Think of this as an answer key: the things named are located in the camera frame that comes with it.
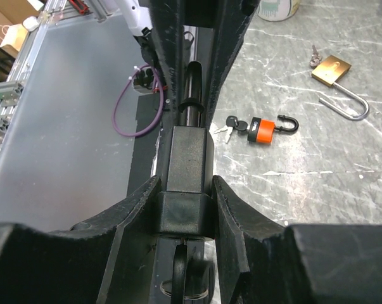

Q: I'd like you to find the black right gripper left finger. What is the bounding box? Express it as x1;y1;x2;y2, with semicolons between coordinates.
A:
0;177;161;303

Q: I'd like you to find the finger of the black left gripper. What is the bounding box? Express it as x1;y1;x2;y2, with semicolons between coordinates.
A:
203;0;260;124
150;1;184;125

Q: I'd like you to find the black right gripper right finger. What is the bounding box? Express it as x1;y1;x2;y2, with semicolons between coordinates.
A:
212;176;382;303

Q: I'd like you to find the orange black padlock with keys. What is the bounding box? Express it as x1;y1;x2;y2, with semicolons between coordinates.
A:
213;115;300;144

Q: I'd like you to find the white tape roll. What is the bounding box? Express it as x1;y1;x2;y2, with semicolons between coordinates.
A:
258;0;301;22

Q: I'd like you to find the large brass padlock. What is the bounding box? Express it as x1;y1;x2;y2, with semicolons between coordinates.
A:
309;44;370;121

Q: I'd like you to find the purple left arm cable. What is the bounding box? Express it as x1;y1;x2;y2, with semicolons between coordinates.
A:
113;63;166;137

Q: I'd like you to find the aluminium frame rail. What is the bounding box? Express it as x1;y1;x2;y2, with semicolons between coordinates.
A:
0;0;122;165

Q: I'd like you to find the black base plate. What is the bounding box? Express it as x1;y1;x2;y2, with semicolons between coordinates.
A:
127;93;161;195

